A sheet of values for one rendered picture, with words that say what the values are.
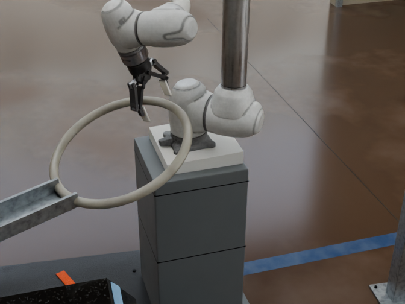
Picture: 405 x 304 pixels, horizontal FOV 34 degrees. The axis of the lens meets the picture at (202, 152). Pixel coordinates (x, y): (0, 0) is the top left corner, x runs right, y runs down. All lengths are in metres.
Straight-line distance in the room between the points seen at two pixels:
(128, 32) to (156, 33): 0.10
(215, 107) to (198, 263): 0.73
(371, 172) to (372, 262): 0.91
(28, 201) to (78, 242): 1.57
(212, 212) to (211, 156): 0.24
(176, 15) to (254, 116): 0.75
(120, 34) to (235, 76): 0.65
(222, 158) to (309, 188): 1.47
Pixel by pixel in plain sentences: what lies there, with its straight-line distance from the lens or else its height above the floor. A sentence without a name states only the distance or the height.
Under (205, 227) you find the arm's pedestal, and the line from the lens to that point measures 2.80.
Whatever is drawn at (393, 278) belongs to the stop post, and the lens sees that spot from 3.30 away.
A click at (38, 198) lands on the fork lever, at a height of 1.06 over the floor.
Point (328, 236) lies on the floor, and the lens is 3.71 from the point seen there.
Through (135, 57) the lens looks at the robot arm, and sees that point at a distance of 2.08.
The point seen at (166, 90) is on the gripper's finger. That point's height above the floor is 1.26.
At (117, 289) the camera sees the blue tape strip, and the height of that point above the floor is 0.78.
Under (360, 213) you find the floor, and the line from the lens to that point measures 3.92.
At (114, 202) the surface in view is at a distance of 1.98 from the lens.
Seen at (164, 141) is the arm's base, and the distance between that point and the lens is 2.73.
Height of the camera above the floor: 2.21
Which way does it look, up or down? 30 degrees down
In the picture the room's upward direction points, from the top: straight up
